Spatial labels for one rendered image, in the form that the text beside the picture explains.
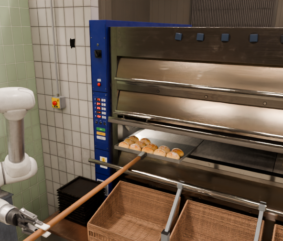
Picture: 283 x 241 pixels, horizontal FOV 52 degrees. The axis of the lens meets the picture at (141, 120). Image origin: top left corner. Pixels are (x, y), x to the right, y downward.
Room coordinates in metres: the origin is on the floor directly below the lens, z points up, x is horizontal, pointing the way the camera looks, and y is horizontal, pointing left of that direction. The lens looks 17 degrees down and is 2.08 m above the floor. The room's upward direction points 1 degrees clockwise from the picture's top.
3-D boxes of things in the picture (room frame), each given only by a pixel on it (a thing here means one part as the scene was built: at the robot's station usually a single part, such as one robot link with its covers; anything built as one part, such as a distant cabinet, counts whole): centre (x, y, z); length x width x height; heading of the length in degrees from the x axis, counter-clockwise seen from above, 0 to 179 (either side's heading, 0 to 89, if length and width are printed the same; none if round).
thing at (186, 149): (2.18, -0.11, 1.19); 0.55 x 0.36 x 0.03; 62
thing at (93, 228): (1.91, 0.04, 0.72); 0.56 x 0.49 x 0.28; 63
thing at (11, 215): (1.22, 0.59, 1.20); 0.09 x 0.07 x 0.08; 62
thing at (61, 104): (2.54, 0.74, 1.46); 0.10 x 0.07 x 0.10; 62
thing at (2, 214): (1.25, 0.65, 1.20); 0.09 x 0.06 x 0.09; 152
